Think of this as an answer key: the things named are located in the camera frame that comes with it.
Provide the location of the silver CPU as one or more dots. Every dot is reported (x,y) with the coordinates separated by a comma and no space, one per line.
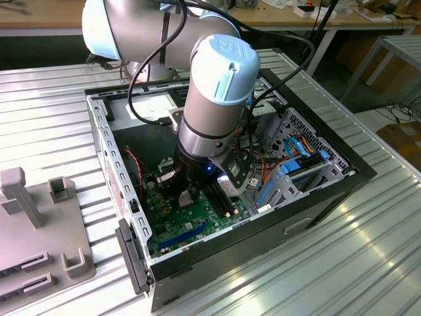
(186,198)

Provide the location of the grey power supply unit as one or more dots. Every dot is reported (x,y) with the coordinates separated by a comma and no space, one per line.
(144,148)

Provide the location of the large brown cardboard box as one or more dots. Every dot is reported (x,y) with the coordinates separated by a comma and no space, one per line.
(394,75)

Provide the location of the wooden desk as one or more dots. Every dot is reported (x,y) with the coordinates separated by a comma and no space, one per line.
(348,19)

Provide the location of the black PC case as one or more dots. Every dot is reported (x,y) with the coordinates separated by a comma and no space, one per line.
(230,263)

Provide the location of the green motherboard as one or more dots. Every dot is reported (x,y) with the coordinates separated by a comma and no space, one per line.
(194,227)

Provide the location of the grey perforated disk bay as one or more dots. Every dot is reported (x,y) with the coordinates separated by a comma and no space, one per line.
(289,194)

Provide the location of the blue expansion slot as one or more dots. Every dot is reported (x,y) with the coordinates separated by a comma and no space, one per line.
(184,236)

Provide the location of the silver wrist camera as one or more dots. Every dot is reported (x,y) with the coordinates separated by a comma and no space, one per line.
(227,186)
(176,118)

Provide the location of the dark RAM stick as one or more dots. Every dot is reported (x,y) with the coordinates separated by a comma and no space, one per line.
(11,273)
(11,294)

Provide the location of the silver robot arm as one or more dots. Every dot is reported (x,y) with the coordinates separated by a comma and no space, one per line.
(213,108)

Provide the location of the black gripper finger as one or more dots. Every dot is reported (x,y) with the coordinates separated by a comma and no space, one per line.
(166,176)

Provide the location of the black tripod leg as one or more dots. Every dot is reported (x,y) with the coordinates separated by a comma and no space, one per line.
(324,26)

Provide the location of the black RAM slot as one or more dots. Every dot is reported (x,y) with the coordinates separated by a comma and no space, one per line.
(225,205)
(230,205)
(220,205)
(214,205)

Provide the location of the black camera bracket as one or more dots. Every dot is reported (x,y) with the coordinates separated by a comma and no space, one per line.
(235,168)

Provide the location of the white box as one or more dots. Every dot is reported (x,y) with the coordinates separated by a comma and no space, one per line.
(315,13)

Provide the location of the grey metal drive cage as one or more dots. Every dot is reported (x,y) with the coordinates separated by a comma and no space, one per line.
(266,108)

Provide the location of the grey parts rack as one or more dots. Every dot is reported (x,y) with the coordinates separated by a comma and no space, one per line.
(49,230)

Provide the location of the small cardboard box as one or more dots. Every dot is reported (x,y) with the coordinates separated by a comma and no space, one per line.
(404,138)

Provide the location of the white label sticker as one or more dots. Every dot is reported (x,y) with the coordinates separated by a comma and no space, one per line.
(264,208)

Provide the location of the blue disk carrier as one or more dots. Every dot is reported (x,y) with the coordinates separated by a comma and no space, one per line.
(291,167)

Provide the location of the white metal table frame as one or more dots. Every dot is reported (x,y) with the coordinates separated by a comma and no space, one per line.
(406,46)

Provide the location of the blue plastic rail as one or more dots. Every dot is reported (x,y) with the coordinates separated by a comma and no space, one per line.
(265,192)

